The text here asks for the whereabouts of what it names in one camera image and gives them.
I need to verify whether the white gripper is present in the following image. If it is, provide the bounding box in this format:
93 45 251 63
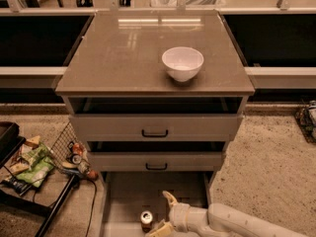
145 191 209 237

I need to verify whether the orange soda can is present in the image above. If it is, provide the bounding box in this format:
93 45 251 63
140 210 153 233

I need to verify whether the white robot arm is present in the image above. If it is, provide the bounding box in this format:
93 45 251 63
145 191 308 237

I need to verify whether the grey bottom drawer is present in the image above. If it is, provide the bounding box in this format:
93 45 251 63
100 172 214 237

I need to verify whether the grey drawer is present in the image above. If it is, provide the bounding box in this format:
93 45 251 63
88 152 224 172
100 172 214 237
69 114 243 142

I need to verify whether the grey middle drawer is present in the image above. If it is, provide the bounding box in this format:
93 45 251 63
88 152 224 172

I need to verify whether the red soda can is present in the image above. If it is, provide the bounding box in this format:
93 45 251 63
71 143 83 156

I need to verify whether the grey top drawer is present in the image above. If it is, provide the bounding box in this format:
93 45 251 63
69 114 243 142

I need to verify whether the grey drawer cabinet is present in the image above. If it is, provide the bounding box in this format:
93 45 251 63
56 11 254 237

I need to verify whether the brown bottle in basket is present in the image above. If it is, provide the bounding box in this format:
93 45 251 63
78 161 98 181

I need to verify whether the green snack bag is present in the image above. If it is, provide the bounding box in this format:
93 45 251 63
16 143 54 188

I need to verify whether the blue snack bag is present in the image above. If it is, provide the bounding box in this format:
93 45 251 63
1 177 31 196

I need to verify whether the white ceramic bowl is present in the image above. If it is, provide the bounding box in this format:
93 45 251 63
162 46 204 82

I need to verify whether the black middle drawer handle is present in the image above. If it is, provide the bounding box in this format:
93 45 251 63
145 163 168 171

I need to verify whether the black drawer handle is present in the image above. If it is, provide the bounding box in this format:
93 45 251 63
145 163 168 171
141 129 169 138

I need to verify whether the black top drawer handle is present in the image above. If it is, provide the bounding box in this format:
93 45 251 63
141 129 169 138

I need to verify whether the black power cable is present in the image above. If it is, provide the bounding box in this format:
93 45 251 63
84 179 99 237

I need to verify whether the wire mesh basket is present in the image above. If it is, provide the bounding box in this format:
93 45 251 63
50 122 95 180

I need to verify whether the right wire basket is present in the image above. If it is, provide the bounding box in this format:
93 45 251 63
295 101 316 143

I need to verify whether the black cart frame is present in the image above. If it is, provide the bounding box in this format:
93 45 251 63
0 121 80 237

